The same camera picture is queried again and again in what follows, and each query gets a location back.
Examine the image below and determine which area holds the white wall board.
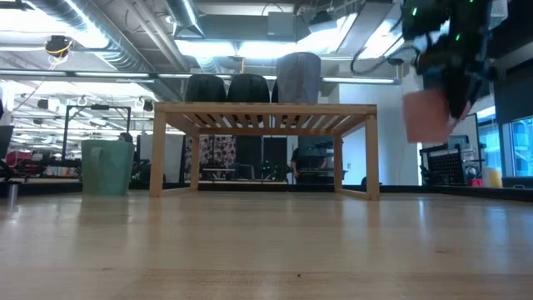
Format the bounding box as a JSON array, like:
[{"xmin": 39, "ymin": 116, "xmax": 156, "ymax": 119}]
[{"xmin": 456, "ymin": 112, "xmax": 480, "ymax": 148}]

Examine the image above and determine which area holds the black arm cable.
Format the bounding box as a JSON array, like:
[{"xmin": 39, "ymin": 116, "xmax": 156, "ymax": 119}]
[{"xmin": 349, "ymin": 39, "xmax": 420, "ymax": 77}]

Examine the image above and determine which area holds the pink mug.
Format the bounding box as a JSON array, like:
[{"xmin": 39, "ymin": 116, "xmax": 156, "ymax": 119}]
[{"xmin": 401, "ymin": 87, "xmax": 458, "ymax": 144}]

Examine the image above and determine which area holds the black pegboard cart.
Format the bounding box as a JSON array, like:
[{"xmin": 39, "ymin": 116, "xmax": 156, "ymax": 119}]
[{"xmin": 419, "ymin": 142, "xmax": 486, "ymax": 187}]

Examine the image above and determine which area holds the wooden slatted rack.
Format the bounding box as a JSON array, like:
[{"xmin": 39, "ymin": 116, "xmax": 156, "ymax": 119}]
[{"xmin": 148, "ymin": 102, "xmax": 381, "ymax": 202}]

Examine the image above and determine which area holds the patterned panel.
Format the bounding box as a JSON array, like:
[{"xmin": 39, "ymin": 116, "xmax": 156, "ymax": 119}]
[{"xmin": 185, "ymin": 134, "xmax": 237, "ymax": 182}]

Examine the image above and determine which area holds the yellow container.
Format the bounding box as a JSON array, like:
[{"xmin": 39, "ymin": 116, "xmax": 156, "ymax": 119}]
[{"xmin": 488, "ymin": 167, "xmax": 504, "ymax": 189}]

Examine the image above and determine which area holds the long ceiling light strip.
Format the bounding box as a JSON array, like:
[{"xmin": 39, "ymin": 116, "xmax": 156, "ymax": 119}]
[{"xmin": 0, "ymin": 69, "xmax": 401, "ymax": 86}]

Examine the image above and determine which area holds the black mug orange inside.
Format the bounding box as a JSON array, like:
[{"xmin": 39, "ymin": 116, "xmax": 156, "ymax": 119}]
[{"xmin": 227, "ymin": 73, "xmax": 271, "ymax": 104}]

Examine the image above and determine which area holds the ceiling cable reel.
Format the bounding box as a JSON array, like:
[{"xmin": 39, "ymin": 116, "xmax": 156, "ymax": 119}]
[{"xmin": 44, "ymin": 34, "xmax": 74, "ymax": 60}]

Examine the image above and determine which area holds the grey mug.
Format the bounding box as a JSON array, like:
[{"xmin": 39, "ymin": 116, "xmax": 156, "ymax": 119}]
[{"xmin": 275, "ymin": 52, "xmax": 322, "ymax": 105}]

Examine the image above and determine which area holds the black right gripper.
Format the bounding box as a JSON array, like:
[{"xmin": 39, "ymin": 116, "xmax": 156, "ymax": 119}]
[{"xmin": 416, "ymin": 37, "xmax": 499, "ymax": 122}]

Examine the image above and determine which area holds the green mug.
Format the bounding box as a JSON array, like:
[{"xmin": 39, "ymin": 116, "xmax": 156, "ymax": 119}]
[{"xmin": 80, "ymin": 139, "xmax": 136, "ymax": 198}]

